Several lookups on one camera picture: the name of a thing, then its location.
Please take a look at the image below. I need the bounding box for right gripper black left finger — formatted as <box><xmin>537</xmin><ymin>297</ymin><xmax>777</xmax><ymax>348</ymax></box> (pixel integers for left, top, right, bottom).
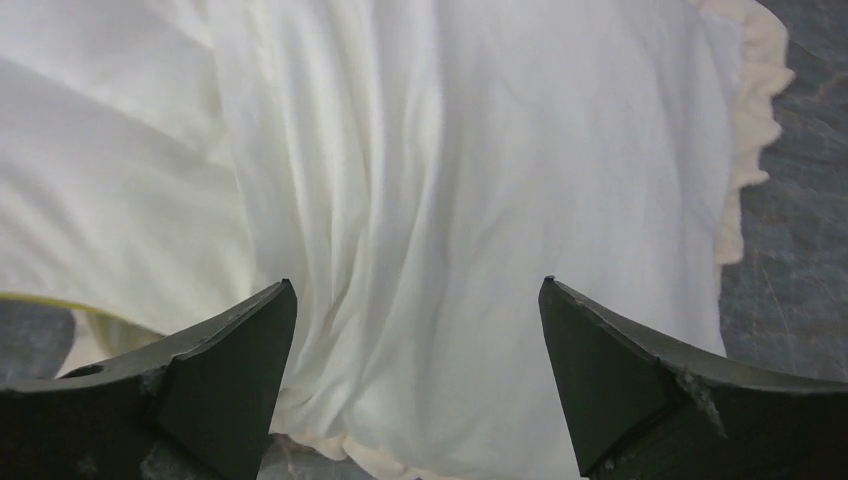
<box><xmin>1</xmin><ymin>280</ymin><xmax>297</xmax><ymax>479</ymax></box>

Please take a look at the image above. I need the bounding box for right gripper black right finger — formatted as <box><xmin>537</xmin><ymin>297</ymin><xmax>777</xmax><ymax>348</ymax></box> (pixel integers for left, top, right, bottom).
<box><xmin>538</xmin><ymin>278</ymin><xmax>847</xmax><ymax>480</ymax></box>

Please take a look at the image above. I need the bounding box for grey cream ruffled pillowcase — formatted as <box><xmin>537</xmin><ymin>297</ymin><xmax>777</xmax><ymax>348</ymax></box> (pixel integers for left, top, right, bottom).
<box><xmin>1</xmin><ymin>0</ymin><xmax>793</xmax><ymax>479</ymax></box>

